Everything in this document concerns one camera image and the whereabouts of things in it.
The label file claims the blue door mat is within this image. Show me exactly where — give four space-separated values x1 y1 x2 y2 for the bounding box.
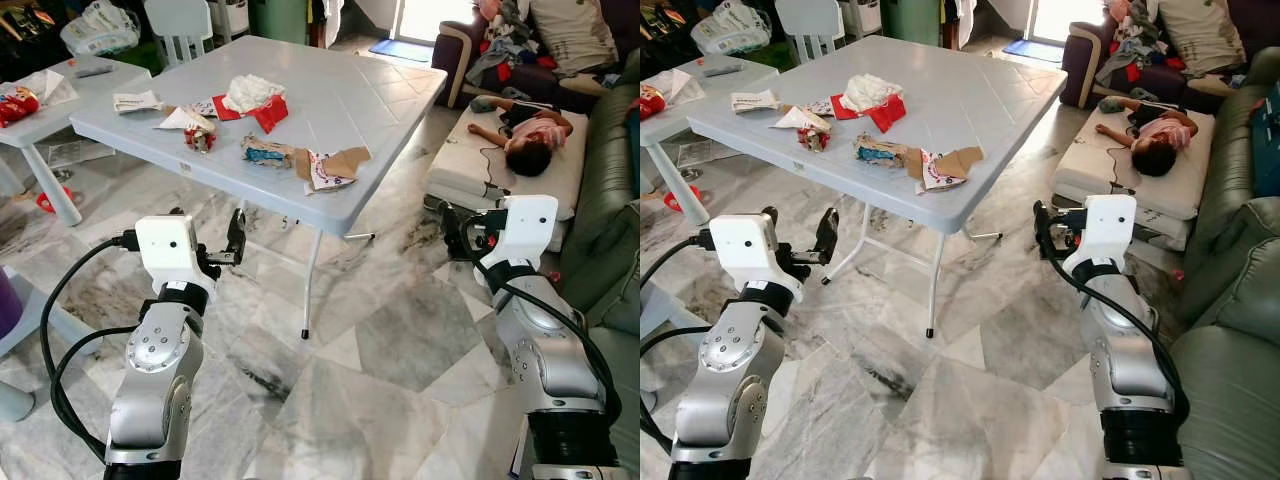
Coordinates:
1002 38 1065 64
368 38 434 64

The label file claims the pile of clothes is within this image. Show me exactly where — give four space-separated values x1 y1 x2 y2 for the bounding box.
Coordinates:
1095 5 1169 89
468 5 541 89

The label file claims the red flat wrapper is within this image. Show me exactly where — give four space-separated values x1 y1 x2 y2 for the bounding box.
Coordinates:
830 95 909 134
212 95 290 134

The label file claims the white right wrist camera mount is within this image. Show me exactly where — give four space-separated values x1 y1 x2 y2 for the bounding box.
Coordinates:
497 195 559 271
1075 195 1138 267

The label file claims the sleeping child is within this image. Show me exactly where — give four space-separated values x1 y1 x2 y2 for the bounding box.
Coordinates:
470 95 575 179
1095 95 1200 179

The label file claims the white plastic chair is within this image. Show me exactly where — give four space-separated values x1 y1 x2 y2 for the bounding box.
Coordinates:
775 0 847 67
145 0 214 67

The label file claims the white paper sheet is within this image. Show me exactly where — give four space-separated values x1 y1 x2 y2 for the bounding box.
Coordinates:
650 69 707 107
15 70 80 107

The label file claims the brown blue snack packet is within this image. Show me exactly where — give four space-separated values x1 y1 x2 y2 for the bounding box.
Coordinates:
855 135 914 169
241 136 297 169

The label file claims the beige cushion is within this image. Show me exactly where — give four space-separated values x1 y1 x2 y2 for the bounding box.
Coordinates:
528 0 620 77
1156 0 1247 77

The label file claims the white printed plastic bag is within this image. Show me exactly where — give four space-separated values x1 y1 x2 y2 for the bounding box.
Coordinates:
690 0 772 57
60 0 141 57

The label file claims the white triangular paper scrap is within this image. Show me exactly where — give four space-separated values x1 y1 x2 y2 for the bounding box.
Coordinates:
155 107 216 133
773 106 833 133

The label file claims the large grey folding table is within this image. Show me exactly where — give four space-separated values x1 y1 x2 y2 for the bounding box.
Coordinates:
70 36 448 341
688 36 1068 339

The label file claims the dark blue cushion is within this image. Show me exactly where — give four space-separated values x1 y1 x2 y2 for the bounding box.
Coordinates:
1250 85 1280 197

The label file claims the brown cardboard piece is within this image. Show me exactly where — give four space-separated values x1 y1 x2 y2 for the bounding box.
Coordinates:
907 146 986 183
295 146 373 183

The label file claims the small light blue table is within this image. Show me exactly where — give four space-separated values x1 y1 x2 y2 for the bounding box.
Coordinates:
0 57 151 227
640 60 773 223

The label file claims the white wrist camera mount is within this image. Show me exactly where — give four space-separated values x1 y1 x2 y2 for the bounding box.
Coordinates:
708 213 780 297
497 195 559 271
135 213 201 296
1075 195 1138 267

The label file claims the crumpled white tissue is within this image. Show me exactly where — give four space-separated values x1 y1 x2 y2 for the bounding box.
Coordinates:
222 75 287 114
840 75 907 114

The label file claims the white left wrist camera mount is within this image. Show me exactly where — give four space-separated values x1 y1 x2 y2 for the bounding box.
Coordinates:
708 213 780 297
135 213 201 296

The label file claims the purple armchair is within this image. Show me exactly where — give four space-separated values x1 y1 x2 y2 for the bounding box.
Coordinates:
1060 0 1253 113
432 0 623 113

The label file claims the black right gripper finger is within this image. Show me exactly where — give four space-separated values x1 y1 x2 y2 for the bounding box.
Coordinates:
440 203 469 259
1034 200 1057 259

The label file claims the white red printed paper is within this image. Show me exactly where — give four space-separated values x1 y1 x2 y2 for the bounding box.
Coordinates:
307 150 357 193
919 150 969 193

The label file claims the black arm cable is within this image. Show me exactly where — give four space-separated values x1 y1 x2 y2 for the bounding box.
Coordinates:
470 255 621 421
1040 240 1191 421
40 232 141 463
640 230 713 456

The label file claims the white floor mattress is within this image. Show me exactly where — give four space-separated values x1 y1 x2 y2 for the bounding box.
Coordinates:
425 100 591 251
1052 100 1217 251

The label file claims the green leather sofa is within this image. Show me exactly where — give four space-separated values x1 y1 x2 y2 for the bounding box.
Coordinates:
1168 45 1280 480
558 48 641 480

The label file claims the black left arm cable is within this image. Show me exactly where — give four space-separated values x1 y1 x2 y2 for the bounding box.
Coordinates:
640 230 713 456
40 232 141 463

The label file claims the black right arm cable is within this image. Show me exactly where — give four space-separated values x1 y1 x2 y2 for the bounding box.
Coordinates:
470 255 621 421
1040 240 1191 421

